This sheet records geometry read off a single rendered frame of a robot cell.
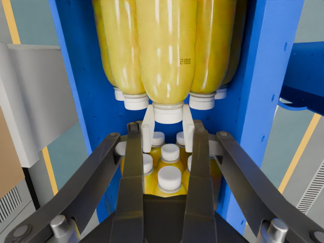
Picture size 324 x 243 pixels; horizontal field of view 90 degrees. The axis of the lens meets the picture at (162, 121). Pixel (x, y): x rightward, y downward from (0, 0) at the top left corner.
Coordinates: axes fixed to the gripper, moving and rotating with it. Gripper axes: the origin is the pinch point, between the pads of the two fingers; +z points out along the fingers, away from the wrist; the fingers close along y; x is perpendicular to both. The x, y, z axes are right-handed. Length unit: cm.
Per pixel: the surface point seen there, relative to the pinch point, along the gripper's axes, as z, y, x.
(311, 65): 39, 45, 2
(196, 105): 5.9, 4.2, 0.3
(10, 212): 84, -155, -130
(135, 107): 5.7, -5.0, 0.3
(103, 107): 12.0, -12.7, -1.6
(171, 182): 1.8, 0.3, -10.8
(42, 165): 117, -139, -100
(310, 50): 46, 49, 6
